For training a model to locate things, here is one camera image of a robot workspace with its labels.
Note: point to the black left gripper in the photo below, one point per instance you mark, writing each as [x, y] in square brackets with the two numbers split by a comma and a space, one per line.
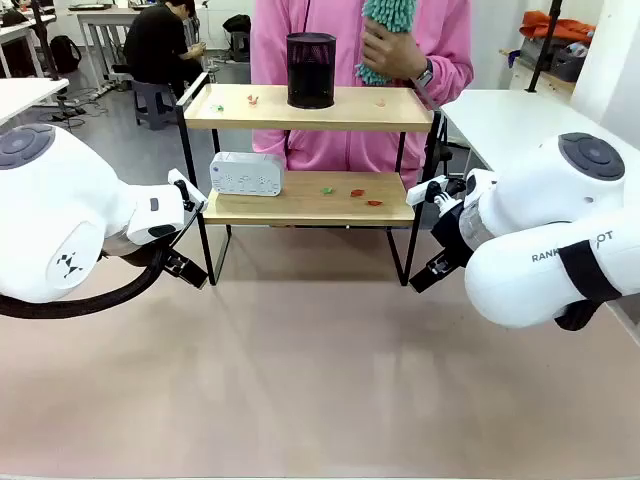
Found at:
[169, 251]

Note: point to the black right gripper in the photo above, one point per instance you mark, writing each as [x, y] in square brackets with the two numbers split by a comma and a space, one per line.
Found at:
[452, 230]

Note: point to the black mesh pen holder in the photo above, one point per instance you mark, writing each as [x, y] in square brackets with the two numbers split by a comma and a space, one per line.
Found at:
[310, 70]

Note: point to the teal microfibre duster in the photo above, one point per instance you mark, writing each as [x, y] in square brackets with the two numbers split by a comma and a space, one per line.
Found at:
[387, 12]

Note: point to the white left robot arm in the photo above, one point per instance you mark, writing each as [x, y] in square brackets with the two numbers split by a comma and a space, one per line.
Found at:
[50, 200]

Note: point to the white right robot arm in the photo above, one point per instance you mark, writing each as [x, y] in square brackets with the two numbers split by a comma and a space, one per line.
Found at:
[550, 200]

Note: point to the pink sleeved left forearm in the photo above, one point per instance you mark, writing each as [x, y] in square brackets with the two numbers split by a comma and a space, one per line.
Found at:
[450, 75]

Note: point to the wood and black metal shelf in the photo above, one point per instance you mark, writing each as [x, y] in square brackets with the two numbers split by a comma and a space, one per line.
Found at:
[300, 202]

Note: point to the person's left hand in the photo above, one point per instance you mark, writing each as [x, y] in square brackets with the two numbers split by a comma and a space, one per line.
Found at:
[395, 55]

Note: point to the white digital clock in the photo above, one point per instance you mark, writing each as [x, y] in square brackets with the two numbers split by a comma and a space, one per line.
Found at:
[245, 172]

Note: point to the large white table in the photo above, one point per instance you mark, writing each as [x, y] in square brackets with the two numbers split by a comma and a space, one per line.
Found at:
[500, 120]

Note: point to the grey plastic stool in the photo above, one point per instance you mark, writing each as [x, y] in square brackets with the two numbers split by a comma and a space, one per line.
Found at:
[152, 102]

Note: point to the smartwatch with grey band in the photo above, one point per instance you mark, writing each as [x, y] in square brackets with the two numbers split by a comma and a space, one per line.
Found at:
[422, 75]

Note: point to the seated person in black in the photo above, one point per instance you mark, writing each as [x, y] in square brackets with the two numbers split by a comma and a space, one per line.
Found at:
[155, 45]

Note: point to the small grey stool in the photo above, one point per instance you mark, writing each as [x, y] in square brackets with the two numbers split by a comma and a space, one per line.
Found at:
[241, 46]

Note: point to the white desk with rounded corner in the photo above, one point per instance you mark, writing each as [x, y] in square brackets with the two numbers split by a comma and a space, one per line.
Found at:
[25, 92]

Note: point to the grey storage crate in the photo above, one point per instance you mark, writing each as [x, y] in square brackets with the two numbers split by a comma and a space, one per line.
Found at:
[567, 62]

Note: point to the black backpack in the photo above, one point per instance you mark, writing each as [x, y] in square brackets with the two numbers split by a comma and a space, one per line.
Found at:
[65, 52]

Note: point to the black bag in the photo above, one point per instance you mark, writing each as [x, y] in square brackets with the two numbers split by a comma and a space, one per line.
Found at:
[236, 23]

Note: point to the black tripod pole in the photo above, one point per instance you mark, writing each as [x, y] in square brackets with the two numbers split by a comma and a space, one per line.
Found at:
[542, 45]

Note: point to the black stand pole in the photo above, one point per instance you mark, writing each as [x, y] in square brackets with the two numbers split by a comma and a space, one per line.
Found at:
[45, 40]

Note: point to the white desk with metal legs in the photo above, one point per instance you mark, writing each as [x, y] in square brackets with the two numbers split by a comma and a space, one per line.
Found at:
[100, 12]

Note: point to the orange cloth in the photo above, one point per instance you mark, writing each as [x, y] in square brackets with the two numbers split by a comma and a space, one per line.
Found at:
[555, 25]

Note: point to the person in pink hoodie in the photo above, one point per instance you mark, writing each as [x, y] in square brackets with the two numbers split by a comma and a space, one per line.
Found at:
[320, 15]

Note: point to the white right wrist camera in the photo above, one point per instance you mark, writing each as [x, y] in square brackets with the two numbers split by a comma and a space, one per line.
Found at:
[420, 192]

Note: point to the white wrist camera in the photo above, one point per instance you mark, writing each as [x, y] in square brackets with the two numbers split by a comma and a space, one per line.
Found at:
[176, 176]
[420, 192]

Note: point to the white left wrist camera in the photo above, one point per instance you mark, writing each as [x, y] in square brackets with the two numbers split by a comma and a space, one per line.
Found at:
[176, 176]

